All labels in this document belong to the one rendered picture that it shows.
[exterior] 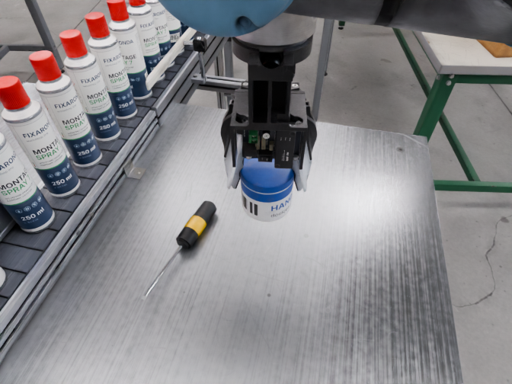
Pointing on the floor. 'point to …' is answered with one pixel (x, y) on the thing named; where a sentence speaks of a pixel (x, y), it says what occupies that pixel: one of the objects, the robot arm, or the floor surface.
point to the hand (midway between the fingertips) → (267, 178)
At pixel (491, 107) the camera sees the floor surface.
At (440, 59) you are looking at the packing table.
